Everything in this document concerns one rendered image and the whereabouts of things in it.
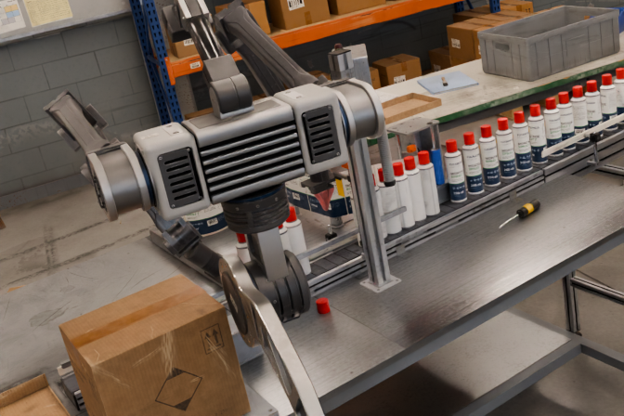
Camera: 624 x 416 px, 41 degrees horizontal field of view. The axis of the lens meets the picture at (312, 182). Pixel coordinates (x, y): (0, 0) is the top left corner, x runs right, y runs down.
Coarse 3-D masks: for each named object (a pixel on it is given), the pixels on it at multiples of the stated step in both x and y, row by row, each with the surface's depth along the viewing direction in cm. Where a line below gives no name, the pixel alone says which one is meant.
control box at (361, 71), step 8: (344, 48) 226; (352, 48) 224; (360, 48) 222; (352, 56) 215; (360, 56) 214; (360, 64) 213; (368, 64) 213; (360, 72) 214; (368, 72) 214; (360, 80) 215; (368, 80) 214
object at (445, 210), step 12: (516, 168) 282; (504, 180) 274; (516, 180) 272; (492, 192) 267; (444, 204) 265; (456, 204) 263; (432, 216) 258; (408, 228) 253; (384, 240) 248; (336, 252) 247; (348, 252) 245; (360, 252) 244; (312, 264) 242; (324, 264) 241; (336, 264) 239; (312, 276) 235; (228, 312) 224; (72, 384) 204
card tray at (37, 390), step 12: (24, 384) 212; (36, 384) 214; (48, 384) 215; (0, 396) 209; (12, 396) 211; (24, 396) 212; (36, 396) 211; (48, 396) 210; (0, 408) 210; (12, 408) 208; (24, 408) 207; (36, 408) 206; (48, 408) 205; (60, 408) 204
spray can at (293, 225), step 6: (294, 210) 231; (294, 216) 231; (288, 222) 231; (294, 222) 231; (300, 222) 232; (288, 228) 230; (294, 228) 230; (300, 228) 231; (294, 234) 231; (300, 234) 232; (294, 240) 231; (300, 240) 232; (294, 246) 232; (300, 246) 232; (294, 252) 233; (300, 252) 233; (306, 258) 235; (306, 264) 235; (306, 270) 235; (306, 276) 236
